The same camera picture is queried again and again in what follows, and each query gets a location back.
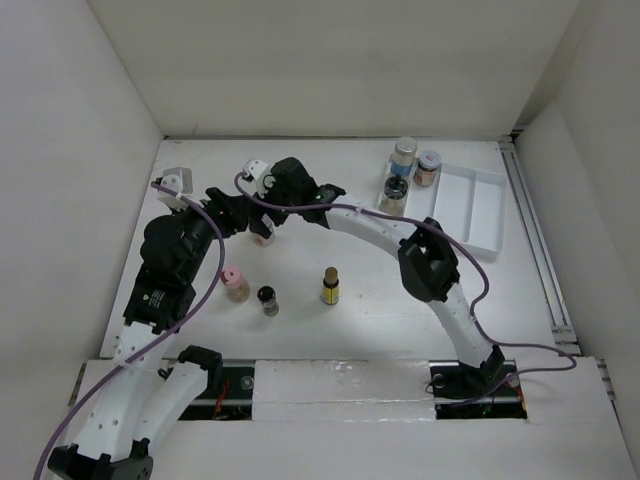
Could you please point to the pink lid spice bottle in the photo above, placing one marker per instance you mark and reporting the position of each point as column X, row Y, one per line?
column 236, row 285

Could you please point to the blue label silver lid jar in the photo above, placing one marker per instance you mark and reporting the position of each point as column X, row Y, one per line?
column 403, row 156

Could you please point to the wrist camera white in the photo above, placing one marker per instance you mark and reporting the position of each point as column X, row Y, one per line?
column 255, row 171
column 179, row 180

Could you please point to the yellow label cork bottle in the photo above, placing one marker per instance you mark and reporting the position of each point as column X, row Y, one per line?
column 330, row 286

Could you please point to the black mounting rail base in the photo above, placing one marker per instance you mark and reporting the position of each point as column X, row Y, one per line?
column 350, row 391

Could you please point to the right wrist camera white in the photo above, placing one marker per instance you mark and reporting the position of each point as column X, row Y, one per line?
column 255, row 171

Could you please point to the small black lid bottle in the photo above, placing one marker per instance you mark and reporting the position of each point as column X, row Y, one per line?
column 266, row 295

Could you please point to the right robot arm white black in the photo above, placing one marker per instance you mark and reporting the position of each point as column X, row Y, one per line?
column 427, row 261

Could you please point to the red label spice jar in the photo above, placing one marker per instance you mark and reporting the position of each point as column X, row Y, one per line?
column 427, row 167
column 262, row 239

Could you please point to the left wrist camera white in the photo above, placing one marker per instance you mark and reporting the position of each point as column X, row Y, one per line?
column 179, row 180

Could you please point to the black grinder top jar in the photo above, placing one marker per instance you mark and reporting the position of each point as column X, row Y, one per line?
column 394, row 195

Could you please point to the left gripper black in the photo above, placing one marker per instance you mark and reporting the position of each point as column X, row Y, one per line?
column 229, row 211

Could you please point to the white divided organizer tray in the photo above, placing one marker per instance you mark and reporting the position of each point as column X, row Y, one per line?
column 469, row 204

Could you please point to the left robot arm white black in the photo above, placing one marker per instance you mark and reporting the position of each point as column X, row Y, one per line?
column 135, row 408

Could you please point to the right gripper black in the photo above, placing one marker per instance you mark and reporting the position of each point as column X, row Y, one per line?
column 258, row 226

